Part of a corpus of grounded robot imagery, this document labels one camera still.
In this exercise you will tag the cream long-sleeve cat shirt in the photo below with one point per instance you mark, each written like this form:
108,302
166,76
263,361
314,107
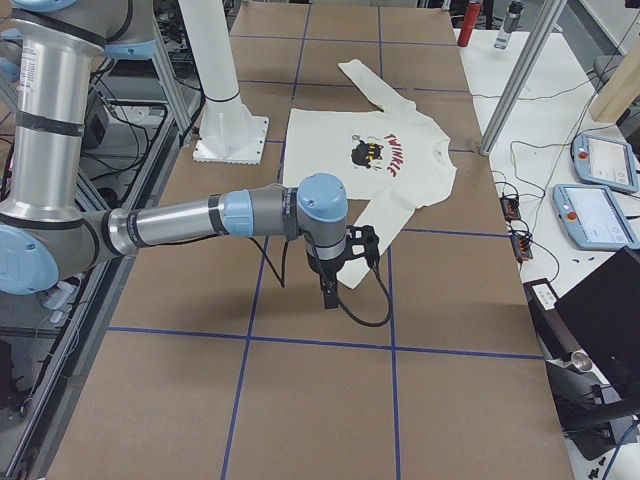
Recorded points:
394,157

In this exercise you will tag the far blue teach pendant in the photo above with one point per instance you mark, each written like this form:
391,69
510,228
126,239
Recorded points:
603,161

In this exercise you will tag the lower red circuit board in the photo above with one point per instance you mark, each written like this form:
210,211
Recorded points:
521,245

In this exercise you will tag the blue teach pendant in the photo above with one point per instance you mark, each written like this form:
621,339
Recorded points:
592,218
603,161

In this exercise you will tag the wooden beam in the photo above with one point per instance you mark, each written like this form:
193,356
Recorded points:
621,25

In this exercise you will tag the clear grey-capped bottle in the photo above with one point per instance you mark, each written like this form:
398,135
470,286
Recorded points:
509,24

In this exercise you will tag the red circuit board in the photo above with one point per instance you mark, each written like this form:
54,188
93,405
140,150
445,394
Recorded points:
521,245
510,208

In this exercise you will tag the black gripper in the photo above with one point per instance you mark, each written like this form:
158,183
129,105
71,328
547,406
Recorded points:
321,270

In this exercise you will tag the aluminium frame post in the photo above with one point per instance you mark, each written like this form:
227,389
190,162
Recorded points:
536,40

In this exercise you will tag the aluminium frame cabinet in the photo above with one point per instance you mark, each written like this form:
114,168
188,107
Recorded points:
151,117

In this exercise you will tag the near blue teach pendant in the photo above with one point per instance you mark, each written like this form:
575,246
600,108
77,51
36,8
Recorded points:
592,218

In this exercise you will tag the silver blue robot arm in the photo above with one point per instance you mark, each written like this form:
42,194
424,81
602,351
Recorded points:
150,220

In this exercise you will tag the black box under table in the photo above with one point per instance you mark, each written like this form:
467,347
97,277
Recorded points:
96,122

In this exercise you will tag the white pedestal column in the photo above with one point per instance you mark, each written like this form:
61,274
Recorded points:
228,132

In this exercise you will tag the upper red circuit board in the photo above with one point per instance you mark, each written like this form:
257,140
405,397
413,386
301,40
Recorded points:
510,208

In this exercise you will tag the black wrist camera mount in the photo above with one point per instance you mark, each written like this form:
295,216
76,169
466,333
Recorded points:
362,242

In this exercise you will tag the red water bottle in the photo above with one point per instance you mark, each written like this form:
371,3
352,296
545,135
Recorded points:
469,21

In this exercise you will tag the white power strip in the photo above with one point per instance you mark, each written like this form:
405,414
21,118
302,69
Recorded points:
59,298

